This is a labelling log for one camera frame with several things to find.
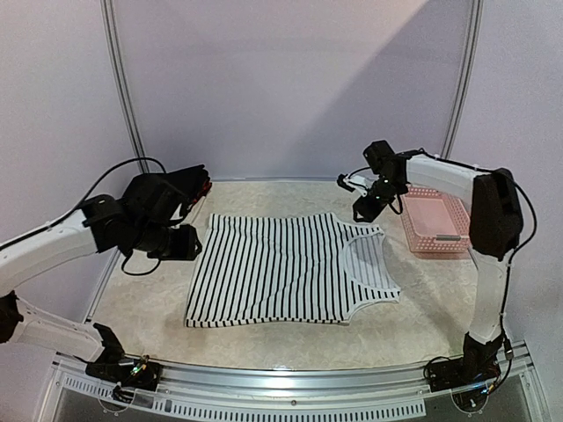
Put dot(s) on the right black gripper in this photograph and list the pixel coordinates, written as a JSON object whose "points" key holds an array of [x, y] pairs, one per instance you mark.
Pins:
{"points": [[371, 204]]}

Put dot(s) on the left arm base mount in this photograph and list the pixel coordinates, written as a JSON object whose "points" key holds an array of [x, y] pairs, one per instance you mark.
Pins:
{"points": [[114, 366]]}

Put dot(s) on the left aluminium frame post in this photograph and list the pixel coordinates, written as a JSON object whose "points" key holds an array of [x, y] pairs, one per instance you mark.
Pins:
{"points": [[109, 19]]}

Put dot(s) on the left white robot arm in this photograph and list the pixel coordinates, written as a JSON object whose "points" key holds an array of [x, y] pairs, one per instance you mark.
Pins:
{"points": [[90, 228]]}

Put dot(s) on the right aluminium frame post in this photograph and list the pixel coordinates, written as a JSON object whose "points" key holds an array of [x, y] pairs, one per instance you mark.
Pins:
{"points": [[464, 76]]}

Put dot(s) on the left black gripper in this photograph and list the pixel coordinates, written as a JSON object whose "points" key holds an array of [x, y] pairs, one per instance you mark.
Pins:
{"points": [[186, 251]]}

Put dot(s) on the black white striped garment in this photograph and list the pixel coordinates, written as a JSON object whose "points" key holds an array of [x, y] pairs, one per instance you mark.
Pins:
{"points": [[313, 269]]}

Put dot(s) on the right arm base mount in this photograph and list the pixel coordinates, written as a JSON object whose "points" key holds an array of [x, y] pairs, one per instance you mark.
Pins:
{"points": [[479, 363]]}

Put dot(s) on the aluminium front rail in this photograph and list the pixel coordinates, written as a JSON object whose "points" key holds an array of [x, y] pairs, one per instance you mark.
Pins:
{"points": [[197, 393]]}

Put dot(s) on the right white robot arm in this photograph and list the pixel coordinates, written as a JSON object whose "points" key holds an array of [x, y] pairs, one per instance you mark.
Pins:
{"points": [[496, 218]]}

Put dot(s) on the black t-shirt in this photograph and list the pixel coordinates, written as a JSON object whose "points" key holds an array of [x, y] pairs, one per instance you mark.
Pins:
{"points": [[192, 183]]}

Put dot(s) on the aluminium frame post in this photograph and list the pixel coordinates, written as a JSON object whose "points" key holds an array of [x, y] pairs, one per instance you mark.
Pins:
{"points": [[464, 76], [109, 19]]}

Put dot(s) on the pink plastic basket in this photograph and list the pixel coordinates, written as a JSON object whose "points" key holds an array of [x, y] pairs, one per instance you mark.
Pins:
{"points": [[436, 224]]}

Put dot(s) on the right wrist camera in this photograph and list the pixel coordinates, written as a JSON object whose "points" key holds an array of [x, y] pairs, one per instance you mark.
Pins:
{"points": [[354, 183]]}

